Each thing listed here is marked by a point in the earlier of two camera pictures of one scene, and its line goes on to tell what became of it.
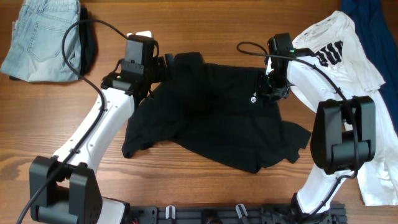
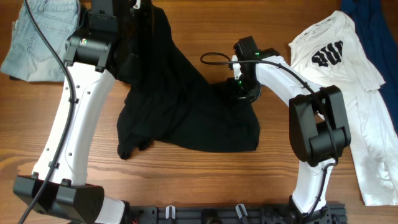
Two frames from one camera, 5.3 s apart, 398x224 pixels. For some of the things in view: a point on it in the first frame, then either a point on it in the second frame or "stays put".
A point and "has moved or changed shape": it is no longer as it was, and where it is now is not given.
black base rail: x=270 y=214 stays put
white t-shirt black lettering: x=332 y=43 stays put
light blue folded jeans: x=35 y=52 stays put
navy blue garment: x=380 y=45 stays put
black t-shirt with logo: x=219 y=113 has moved or changed shape
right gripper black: x=265 y=88 → x=237 y=90
